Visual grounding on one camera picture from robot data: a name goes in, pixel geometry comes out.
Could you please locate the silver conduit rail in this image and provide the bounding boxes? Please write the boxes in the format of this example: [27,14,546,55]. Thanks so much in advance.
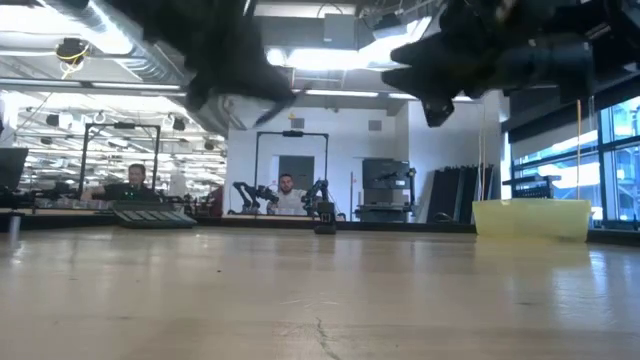
[0,77,201,97]

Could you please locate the yellow hanging cord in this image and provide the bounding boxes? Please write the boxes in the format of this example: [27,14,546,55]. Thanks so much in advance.
[576,99,583,200]

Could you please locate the grey door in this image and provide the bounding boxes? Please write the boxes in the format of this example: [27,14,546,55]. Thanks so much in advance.
[277,154,315,201]

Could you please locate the grey ventilation unit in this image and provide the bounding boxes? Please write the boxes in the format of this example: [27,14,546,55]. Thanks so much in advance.
[322,12,359,51]

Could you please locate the black window frame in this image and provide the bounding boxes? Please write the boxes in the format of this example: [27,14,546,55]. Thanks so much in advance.
[509,94,640,231]

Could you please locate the black table frame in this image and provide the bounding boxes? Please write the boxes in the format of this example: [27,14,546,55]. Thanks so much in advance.
[0,212,640,246]

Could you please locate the silver air duct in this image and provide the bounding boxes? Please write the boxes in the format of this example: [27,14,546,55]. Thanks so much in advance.
[44,0,246,136]

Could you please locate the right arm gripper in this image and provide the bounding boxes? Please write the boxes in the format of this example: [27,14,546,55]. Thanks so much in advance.
[381,0,506,129]

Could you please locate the yellow cable reel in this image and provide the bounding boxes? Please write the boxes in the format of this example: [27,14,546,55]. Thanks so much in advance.
[54,37,92,69]

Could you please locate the dark cabinet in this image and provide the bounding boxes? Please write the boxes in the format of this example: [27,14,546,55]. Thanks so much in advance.
[362,158,417,223]

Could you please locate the yellow plastic bin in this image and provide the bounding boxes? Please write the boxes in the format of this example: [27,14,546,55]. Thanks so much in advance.
[472,198,593,244]

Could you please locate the black leaning panels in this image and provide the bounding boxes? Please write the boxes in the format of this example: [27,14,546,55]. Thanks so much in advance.
[427,164,496,224]

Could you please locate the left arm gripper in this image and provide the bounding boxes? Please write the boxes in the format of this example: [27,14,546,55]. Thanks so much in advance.
[107,0,298,112]

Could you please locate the black shelf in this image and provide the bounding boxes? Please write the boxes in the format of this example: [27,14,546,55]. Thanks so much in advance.
[502,174,562,200]

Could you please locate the person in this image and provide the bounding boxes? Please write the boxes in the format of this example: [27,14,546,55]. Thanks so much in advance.
[79,163,161,202]
[267,173,311,216]

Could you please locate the black monitor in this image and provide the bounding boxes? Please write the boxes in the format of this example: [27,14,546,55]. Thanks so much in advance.
[0,147,30,191]

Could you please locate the black calculator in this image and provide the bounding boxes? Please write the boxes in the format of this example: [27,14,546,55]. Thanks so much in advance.
[112,207,199,230]

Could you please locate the black gantry frame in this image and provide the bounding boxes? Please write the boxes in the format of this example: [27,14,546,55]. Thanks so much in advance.
[253,130,330,201]
[78,122,162,201]

